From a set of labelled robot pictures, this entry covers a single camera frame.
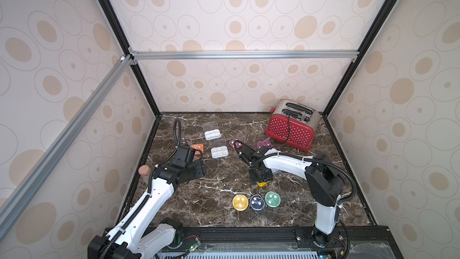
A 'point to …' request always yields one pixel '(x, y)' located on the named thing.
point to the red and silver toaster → (293, 123)
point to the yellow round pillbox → (240, 202)
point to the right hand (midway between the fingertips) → (264, 179)
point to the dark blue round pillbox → (257, 202)
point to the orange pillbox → (199, 147)
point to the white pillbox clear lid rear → (211, 130)
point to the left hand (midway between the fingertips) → (205, 168)
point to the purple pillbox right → (266, 142)
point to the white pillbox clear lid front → (218, 148)
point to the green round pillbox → (272, 199)
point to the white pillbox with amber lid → (262, 184)
